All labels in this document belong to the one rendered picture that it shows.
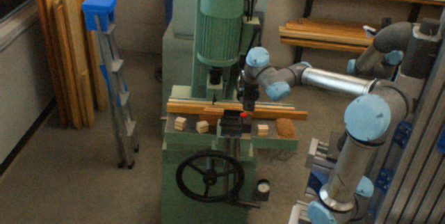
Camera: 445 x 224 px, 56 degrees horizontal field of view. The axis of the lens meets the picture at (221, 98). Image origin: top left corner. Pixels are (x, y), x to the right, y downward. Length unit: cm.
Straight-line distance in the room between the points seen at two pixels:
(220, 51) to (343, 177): 73
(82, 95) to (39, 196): 81
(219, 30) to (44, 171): 183
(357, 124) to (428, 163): 52
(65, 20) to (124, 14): 144
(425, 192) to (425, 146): 22
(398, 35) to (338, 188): 70
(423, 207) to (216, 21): 106
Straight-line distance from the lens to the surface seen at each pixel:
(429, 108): 154
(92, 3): 251
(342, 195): 139
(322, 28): 390
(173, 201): 214
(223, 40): 171
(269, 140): 189
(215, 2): 165
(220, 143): 176
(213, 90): 186
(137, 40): 448
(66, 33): 307
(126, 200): 281
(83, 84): 321
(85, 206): 281
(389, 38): 179
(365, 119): 118
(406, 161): 165
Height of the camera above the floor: 202
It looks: 32 degrees down
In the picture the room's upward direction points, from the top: 6 degrees clockwise
